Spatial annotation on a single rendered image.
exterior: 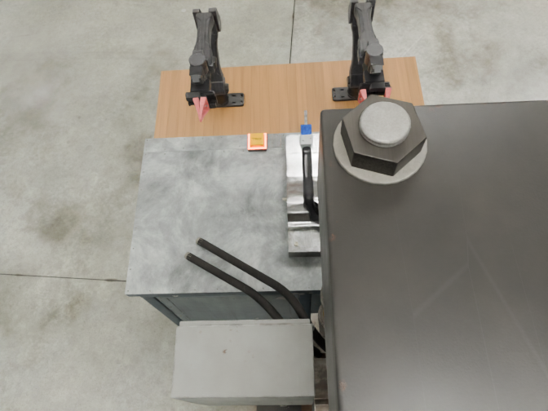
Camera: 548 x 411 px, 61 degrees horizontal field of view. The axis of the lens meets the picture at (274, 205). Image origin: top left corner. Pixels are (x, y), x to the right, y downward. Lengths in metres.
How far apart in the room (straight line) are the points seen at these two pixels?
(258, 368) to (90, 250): 2.02
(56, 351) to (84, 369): 0.19
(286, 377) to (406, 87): 1.54
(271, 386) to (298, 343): 0.10
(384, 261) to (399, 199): 0.08
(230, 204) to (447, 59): 2.09
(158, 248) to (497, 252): 1.50
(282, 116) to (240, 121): 0.19
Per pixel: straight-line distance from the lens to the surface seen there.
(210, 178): 1.98
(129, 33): 3.82
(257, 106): 2.15
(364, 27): 1.84
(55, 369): 2.83
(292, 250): 1.74
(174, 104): 2.23
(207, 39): 1.84
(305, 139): 1.89
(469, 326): 0.53
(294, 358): 1.04
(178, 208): 1.94
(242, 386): 1.04
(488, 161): 0.62
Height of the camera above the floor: 2.50
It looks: 64 degrees down
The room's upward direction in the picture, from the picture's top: 8 degrees counter-clockwise
